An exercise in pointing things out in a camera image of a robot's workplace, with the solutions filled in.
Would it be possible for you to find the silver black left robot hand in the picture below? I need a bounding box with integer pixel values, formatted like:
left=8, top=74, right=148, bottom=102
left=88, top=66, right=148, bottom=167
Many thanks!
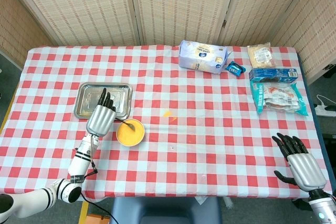
left=86, top=88, right=117, bottom=137

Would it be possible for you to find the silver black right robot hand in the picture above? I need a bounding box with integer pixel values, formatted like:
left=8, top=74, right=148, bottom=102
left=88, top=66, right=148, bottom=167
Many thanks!
left=271, top=133, right=328, bottom=191

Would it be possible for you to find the metal spoon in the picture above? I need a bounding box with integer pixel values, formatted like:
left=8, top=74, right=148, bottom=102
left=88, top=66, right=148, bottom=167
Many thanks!
left=114, top=118, right=137, bottom=132

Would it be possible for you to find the rectangular steel tray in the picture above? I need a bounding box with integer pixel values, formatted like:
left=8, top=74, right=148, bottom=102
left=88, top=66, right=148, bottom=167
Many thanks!
left=73, top=82, right=134, bottom=120

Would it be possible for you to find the yellow bowl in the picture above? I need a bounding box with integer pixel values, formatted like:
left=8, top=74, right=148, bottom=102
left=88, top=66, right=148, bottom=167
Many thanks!
left=116, top=119, right=146, bottom=148

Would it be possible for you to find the white power strip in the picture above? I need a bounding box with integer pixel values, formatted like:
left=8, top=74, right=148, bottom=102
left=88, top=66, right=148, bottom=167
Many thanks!
left=314, top=104, right=336, bottom=117

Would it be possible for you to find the spilled yellow powder patch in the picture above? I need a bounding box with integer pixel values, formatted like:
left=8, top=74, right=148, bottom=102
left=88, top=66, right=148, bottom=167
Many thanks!
left=163, top=111, right=178, bottom=123

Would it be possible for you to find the teal snack bag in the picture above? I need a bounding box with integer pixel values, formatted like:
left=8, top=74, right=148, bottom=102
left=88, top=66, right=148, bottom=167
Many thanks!
left=250, top=81, right=309, bottom=116

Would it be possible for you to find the red white checkered tablecloth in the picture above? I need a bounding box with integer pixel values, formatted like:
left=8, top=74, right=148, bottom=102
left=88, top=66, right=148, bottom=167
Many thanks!
left=0, top=45, right=333, bottom=200

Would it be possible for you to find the orange box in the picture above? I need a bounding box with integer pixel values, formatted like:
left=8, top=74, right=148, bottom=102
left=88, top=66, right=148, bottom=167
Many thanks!
left=86, top=215, right=111, bottom=224

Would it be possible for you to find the blue cookie box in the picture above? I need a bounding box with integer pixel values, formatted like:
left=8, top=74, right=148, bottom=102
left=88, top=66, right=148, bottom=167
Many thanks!
left=248, top=67, right=299, bottom=83

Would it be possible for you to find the dark blue chair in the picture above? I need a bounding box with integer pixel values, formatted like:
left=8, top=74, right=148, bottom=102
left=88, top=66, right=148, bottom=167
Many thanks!
left=110, top=197, right=223, bottom=224

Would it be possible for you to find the woven folding screen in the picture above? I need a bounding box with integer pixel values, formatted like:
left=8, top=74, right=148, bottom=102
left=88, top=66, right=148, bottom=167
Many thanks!
left=0, top=0, right=336, bottom=84

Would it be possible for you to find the pale blue flour bag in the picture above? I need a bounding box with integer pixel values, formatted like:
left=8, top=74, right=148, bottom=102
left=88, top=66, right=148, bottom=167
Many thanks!
left=178, top=39, right=233, bottom=74

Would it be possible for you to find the clear bag of beige food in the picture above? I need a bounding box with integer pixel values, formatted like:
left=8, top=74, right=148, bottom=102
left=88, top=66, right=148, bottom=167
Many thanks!
left=247, top=42, right=276, bottom=69

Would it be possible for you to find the small blue snack packet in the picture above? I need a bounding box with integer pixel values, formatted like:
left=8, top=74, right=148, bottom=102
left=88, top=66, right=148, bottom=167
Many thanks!
left=225, top=61, right=245, bottom=78

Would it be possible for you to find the black floor cable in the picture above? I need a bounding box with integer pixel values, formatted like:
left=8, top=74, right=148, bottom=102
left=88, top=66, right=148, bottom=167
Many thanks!
left=80, top=192, right=116, bottom=224

